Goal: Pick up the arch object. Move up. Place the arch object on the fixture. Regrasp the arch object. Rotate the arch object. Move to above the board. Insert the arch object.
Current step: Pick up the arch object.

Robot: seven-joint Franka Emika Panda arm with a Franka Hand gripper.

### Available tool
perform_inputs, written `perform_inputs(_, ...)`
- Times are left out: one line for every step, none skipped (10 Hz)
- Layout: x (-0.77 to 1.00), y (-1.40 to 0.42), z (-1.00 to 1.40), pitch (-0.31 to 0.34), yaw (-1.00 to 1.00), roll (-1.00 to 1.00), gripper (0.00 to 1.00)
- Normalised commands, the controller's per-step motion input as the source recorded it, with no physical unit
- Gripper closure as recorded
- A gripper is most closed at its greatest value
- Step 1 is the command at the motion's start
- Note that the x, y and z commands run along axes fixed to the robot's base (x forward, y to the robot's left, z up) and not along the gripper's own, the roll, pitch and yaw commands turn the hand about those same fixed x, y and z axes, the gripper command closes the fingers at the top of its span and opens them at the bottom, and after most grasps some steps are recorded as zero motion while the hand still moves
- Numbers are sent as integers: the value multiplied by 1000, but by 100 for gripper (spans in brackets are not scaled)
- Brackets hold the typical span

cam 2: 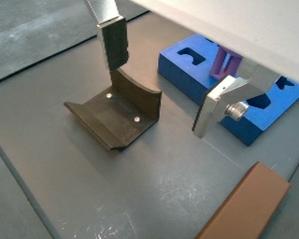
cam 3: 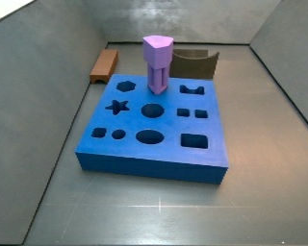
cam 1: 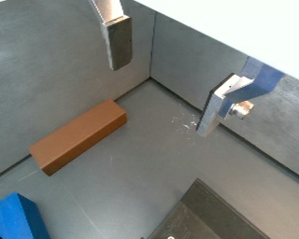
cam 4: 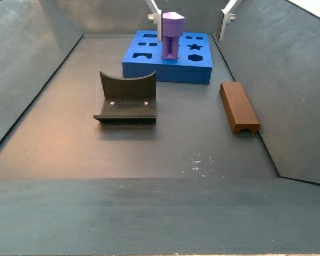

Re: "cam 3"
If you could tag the brown arch block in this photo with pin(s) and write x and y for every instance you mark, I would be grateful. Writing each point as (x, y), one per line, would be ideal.
(104, 66)

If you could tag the dark grey curved fixture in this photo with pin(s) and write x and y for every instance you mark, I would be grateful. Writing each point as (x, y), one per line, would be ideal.
(194, 64)

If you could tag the blue foam shape-sorter block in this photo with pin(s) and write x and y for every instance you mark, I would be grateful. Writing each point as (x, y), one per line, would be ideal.
(158, 135)

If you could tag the purple pentagon peg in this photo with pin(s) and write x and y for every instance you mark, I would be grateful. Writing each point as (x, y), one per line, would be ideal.
(158, 55)

